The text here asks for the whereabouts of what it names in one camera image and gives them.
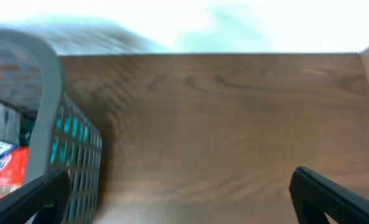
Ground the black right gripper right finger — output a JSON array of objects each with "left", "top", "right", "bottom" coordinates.
[{"left": 289, "top": 166, "right": 369, "bottom": 224}]

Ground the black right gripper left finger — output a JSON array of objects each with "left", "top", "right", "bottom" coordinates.
[{"left": 0, "top": 169, "right": 71, "bottom": 224}]

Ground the red yellow spaghetti packet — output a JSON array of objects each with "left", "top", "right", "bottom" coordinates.
[{"left": 0, "top": 100, "right": 30, "bottom": 203}]

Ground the grey plastic slatted basket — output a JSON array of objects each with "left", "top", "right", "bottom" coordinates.
[{"left": 0, "top": 29, "right": 103, "bottom": 223}]

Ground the green Nescafe coffee bag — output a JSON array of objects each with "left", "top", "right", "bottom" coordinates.
[{"left": 19, "top": 115, "right": 88, "bottom": 166}]

